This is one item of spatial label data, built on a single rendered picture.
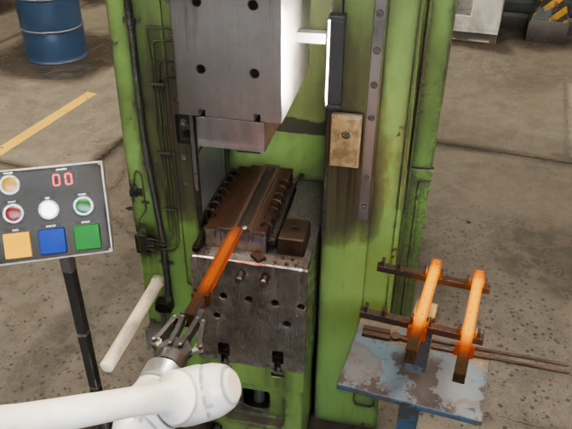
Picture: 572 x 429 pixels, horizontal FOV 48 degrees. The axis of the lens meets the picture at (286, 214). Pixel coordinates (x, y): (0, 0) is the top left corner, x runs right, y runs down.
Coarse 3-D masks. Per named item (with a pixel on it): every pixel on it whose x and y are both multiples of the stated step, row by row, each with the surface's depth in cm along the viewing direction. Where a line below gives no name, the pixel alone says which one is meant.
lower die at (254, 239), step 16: (240, 176) 233; (256, 176) 231; (272, 176) 229; (288, 176) 230; (240, 192) 221; (272, 192) 221; (224, 208) 215; (240, 208) 213; (272, 208) 213; (208, 224) 207; (224, 224) 205; (256, 224) 205; (272, 224) 210; (208, 240) 207; (240, 240) 204; (256, 240) 203
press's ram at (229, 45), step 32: (192, 0) 166; (224, 0) 164; (256, 0) 163; (288, 0) 169; (192, 32) 171; (224, 32) 169; (256, 32) 167; (288, 32) 173; (320, 32) 184; (192, 64) 176; (224, 64) 174; (256, 64) 172; (288, 64) 178; (192, 96) 181; (224, 96) 179; (256, 96) 177; (288, 96) 184
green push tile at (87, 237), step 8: (96, 224) 196; (80, 232) 195; (88, 232) 195; (96, 232) 196; (80, 240) 195; (88, 240) 195; (96, 240) 196; (80, 248) 195; (88, 248) 195; (96, 248) 196
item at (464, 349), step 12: (480, 276) 179; (480, 288) 175; (468, 300) 170; (468, 312) 166; (468, 324) 163; (468, 336) 159; (456, 348) 157; (468, 348) 155; (456, 360) 152; (468, 360) 152; (456, 372) 149
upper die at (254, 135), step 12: (204, 120) 184; (216, 120) 183; (228, 120) 182; (240, 120) 182; (204, 132) 186; (216, 132) 185; (228, 132) 184; (240, 132) 184; (252, 132) 183; (264, 132) 182; (204, 144) 188; (216, 144) 187; (228, 144) 187; (240, 144) 186; (252, 144) 185; (264, 144) 184
